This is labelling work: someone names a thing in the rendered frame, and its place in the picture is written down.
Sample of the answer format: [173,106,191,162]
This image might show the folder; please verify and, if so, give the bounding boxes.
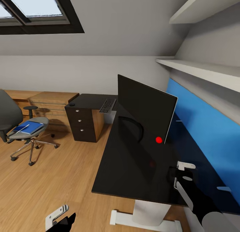
[13,121,44,135]

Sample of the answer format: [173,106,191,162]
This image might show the monitor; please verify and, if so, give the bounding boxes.
[118,74,178,144]

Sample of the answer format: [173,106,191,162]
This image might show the swivel chair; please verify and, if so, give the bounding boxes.
[0,89,58,166]

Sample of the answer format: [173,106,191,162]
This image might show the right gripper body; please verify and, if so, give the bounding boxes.
[171,167,192,178]

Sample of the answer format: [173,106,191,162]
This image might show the keyboard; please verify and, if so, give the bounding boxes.
[99,98,116,114]

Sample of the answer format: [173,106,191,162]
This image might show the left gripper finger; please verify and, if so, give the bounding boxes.
[69,213,76,226]

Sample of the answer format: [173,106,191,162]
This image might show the notebook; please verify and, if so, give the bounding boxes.
[174,168,199,189]

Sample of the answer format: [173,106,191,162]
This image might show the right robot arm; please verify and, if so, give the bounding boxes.
[169,161,240,232]

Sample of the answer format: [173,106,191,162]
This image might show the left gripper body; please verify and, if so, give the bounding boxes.
[46,216,71,232]

